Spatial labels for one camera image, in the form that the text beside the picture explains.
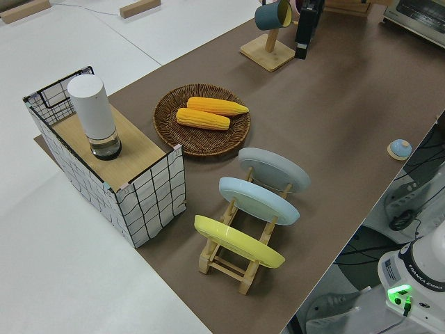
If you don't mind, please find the wooden plate rack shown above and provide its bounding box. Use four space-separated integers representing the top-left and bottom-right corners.
198 166 295 296

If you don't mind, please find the wire grid shelf box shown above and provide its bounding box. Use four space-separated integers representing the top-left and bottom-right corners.
22 65 188 248

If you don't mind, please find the grey plate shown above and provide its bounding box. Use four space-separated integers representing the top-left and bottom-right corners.
238 147 312 195

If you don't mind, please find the light blue plate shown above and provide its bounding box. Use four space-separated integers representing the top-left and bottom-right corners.
218 176 301 228

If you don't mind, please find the wooden mug tree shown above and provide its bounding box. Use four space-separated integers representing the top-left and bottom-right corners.
239 0 300 72

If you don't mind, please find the yellow corn cob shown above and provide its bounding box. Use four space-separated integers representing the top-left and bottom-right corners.
176 107 232 132
186 96 250 117

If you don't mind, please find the teal mug yellow inside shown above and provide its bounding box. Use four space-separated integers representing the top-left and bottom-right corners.
254 0 293 31

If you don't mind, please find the round wicker basket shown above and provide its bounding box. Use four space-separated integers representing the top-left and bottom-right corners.
153 83 252 160

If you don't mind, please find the brown table mat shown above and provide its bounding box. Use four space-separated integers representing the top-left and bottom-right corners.
33 6 445 334

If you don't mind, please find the wooden block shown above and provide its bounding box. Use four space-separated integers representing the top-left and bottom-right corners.
0 0 51 25
119 0 161 19

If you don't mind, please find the cream toaster oven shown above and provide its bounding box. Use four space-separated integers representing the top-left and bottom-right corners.
382 0 445 46

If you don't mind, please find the green plug cable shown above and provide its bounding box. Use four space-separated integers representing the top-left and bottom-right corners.
401 294 414 317

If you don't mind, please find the yellow plate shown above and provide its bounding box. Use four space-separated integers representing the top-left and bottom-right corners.
193 214 286 269

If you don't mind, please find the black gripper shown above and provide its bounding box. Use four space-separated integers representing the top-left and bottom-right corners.
294 0 326 61

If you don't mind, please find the white cylinder bottle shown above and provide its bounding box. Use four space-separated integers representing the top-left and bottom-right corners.
67 75 122 161

